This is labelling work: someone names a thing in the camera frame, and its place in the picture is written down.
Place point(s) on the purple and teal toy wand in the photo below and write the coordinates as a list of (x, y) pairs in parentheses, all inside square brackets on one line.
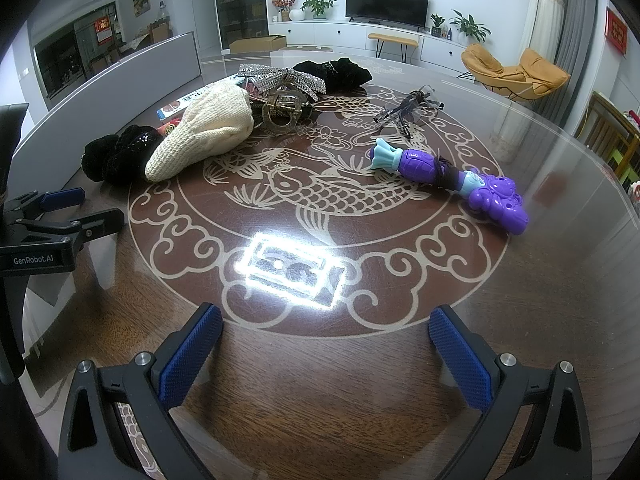
[(425, 165)]

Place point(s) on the cardboard box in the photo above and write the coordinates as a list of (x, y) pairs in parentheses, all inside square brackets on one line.
[(257, 44)]

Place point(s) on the red door poster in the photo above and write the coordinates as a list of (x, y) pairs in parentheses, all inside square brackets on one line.
[(105, 29)]

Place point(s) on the white door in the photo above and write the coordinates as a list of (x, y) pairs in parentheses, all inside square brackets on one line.
[(202, 5)]

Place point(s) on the small red packet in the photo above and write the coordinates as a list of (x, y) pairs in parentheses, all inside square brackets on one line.
[(169, 127)]

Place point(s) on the blue and white carton box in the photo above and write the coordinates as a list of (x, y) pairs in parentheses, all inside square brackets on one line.
[(182, 102)]

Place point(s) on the leafy green potted plant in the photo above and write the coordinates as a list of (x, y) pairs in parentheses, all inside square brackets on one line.
[(320, 4)]

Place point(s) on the brown patterned desktop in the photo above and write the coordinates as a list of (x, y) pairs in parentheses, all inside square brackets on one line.
[(325, 385)]

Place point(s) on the orange lounge chair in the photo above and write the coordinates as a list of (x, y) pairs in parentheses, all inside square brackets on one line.
[(537, 67)]

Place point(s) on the black flat television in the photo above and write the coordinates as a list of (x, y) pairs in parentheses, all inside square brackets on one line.
[(387, 2)]

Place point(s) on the black rhinestone hair bow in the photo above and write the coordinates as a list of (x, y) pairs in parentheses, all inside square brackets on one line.
[(345, 77)]

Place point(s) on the white television cabinet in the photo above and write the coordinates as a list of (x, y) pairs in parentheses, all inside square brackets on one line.
[(350, 35)]

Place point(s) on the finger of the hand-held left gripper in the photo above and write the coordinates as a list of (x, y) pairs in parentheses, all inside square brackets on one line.
[(60, 199), (95, 222)]

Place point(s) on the white round vase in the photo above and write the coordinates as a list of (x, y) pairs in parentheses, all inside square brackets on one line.
[(296, 14)]

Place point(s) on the grey curtain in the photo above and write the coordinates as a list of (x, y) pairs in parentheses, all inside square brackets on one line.
[(582, 50)]

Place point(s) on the grey curved seat backrest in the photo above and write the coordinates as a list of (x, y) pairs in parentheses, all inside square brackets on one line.
[(110, 90)]

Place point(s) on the rhinestone bow hair clip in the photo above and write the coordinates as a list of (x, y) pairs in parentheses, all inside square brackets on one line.
[(260, 77)]

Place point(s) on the white sheer curtain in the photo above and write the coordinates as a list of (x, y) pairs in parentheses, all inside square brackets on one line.
[(542, 15)]

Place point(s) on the small potted plant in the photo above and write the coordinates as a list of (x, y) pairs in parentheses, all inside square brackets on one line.
[(437, 22)]

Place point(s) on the red wall hanging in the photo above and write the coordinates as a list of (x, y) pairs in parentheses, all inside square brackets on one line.
[(616, 30)]

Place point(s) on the clear claw hair clip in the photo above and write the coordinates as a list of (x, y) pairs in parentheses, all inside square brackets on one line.
[(285, 122)]

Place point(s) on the wooden chair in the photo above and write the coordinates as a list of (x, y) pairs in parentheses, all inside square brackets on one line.
[(600, 120)]

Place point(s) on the cream knit hat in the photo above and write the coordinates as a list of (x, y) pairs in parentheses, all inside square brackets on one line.
[(210, 125)]

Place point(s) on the black sequined scrunchie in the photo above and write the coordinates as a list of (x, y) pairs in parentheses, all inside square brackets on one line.
[(115, 152)]

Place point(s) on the red flower arrangement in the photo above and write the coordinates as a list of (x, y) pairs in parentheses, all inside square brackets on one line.
[(282, 4)]

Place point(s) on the dark glass display cabinet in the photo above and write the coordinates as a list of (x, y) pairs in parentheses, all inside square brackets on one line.
[(240, 0)]

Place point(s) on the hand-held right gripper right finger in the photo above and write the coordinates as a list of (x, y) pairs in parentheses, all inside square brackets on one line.
[(457, 355)]

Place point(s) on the large leafy potted plant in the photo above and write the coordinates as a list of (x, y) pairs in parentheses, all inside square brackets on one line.
[(470, 25)]

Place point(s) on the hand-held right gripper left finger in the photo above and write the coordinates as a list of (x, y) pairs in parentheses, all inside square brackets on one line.
[(192, 355)]

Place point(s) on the wooden bench with black legs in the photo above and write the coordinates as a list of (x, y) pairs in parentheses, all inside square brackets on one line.
[(392, 37)]

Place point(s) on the dark glass sliding door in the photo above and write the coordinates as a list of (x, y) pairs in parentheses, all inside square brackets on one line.
[(60, 55)]

